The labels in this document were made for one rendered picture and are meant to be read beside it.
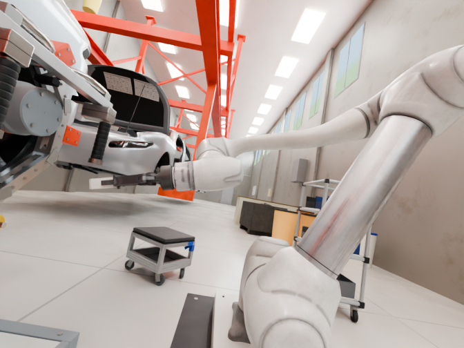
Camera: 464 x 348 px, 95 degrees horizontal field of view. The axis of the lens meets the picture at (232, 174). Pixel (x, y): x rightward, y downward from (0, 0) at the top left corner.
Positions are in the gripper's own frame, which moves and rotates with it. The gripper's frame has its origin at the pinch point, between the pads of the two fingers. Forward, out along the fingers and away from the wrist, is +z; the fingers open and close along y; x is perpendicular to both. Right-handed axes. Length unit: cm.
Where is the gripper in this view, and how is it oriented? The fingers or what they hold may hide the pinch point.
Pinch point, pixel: (103, 183)
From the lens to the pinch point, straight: 72.6
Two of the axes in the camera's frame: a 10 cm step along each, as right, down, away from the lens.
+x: 0.9, 9.9, -0.8
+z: -9.9, 0.8, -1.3
